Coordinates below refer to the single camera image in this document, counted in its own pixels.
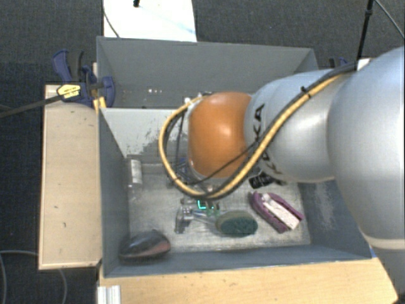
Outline black cylinder on white bracket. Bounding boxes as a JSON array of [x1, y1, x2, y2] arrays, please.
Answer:
[[248, 168, 277, 189]]

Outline grey metal bin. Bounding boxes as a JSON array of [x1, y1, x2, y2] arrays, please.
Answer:
[[96, 35, 373, 278]]

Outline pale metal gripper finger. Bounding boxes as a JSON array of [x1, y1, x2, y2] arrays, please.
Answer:
[[192, 210, 220, 227], [174, 206, 194, 234]]

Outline green and tan oval scrubber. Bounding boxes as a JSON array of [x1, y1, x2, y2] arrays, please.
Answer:
[[215, 210, 259, 238]]

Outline pale wood board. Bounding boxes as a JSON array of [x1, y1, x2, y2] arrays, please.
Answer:
[[38, 84, 103, 270]]

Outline black and red oval object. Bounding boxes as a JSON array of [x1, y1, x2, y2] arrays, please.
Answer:
[[118, 229, 172, 260]]

